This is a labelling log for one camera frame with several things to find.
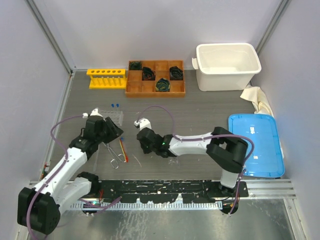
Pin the wooden compartment tray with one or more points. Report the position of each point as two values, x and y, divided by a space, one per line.
138 88

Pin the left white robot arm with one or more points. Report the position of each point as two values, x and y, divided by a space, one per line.
40 207

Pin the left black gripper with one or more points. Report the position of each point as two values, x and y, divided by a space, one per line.
114 132

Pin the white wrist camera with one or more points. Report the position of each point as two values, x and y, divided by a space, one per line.
95 113
142 123

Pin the rolled tie top left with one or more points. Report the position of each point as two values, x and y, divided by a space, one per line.
135 65

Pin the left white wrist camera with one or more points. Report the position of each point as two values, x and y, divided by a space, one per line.
95 113

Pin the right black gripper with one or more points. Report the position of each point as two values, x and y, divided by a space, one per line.
145 150

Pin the white plastic tub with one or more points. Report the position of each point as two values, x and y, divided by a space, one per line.
225 66

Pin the red yellow stick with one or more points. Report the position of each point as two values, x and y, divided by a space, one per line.
125 155

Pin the cream cloth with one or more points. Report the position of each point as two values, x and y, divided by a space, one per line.
257 97

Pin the blue plastic lid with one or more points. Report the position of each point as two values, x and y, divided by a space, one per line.
266 161

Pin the clear well plate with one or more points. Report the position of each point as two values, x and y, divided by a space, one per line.
115 116

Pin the yellow test tube rack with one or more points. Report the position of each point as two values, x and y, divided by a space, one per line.
111 78

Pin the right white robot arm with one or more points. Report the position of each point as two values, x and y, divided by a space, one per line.
225 148

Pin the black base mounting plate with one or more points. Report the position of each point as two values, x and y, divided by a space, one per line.
161 191

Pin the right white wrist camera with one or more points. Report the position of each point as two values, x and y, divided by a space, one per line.
142 123

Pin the rolled tie blue pattern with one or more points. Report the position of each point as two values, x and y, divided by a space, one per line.
176 74

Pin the clear plastic pipette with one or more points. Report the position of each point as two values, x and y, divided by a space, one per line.
95 165

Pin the rolled tie orange pattern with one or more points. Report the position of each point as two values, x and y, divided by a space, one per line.
148 74

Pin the metal test tube holder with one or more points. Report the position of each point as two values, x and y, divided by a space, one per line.
116 159

